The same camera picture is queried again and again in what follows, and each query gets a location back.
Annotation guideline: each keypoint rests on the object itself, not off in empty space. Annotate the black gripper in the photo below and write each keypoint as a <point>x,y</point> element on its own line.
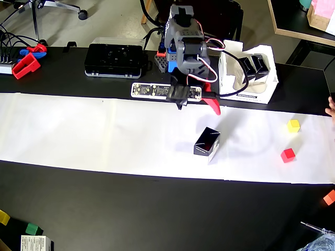
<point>180,94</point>

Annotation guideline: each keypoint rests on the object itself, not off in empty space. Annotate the black and white small box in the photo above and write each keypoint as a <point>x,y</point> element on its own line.
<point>247,66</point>
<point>205,142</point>
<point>261,65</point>

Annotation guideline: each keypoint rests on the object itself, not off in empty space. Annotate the grey robot arm blue base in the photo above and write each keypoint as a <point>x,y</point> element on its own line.
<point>183,34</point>

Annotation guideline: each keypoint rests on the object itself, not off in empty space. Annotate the person hand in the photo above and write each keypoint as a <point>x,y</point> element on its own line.
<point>332,107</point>

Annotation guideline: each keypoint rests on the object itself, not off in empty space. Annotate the white circuit board strip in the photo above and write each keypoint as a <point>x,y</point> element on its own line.
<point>151,90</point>

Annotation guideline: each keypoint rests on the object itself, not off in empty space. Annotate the white cardboard display box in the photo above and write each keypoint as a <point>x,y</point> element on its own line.
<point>227,62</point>

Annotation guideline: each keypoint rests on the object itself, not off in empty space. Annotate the small red plastic block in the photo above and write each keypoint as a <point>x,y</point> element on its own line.
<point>161,54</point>

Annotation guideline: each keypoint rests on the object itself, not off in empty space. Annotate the black equipment case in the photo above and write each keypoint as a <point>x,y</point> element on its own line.
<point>115,60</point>

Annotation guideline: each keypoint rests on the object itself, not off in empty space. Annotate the yellow cube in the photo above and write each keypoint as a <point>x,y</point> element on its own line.
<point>293,126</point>

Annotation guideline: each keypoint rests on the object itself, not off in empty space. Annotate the red cube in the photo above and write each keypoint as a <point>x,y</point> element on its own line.
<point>288,155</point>

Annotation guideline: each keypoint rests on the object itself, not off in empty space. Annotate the white paper sheet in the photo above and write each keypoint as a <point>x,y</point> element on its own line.
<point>78,130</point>

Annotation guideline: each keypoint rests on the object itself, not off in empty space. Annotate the small black clamp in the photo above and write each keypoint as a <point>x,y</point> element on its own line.
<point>71,44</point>

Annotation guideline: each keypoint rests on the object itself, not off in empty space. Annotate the brown paper bag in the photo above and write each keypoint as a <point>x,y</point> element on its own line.
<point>316,21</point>

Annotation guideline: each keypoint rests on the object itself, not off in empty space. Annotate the teal tumbler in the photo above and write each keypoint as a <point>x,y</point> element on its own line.
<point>305,4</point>

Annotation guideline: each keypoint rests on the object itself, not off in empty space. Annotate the pink paper bag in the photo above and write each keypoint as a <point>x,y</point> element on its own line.
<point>324,8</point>

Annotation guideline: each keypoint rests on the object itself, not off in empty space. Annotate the small red printed part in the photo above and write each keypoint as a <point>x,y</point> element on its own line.
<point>39,48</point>

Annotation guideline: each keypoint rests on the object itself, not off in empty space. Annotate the orange cube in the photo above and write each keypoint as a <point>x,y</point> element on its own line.
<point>329,197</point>

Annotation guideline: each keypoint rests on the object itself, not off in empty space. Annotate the large red printed part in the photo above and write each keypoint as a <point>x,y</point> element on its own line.
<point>26,65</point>

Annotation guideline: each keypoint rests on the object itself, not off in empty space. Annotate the thin metal tool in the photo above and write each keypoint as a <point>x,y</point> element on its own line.
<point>314,227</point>

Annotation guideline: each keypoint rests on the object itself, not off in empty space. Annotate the blue printed part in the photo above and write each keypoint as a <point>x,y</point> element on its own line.
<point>23,52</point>

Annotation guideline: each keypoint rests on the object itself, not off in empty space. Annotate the office chair chrome base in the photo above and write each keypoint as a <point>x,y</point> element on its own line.
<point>34,15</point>

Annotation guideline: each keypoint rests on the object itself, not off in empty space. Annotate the clear plastic bottle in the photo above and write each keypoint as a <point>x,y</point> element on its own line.
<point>318,243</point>

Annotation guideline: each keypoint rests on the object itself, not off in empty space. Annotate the silver usb hub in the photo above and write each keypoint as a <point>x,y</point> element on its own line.
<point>5,68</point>

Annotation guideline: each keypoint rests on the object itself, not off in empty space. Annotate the green block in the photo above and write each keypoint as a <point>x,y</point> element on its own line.
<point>34,228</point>

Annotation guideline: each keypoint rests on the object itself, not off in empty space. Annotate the white labelled box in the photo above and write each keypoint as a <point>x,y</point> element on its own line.
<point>36,243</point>

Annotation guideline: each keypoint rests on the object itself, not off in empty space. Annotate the yellow block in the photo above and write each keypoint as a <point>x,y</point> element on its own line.
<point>4,217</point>

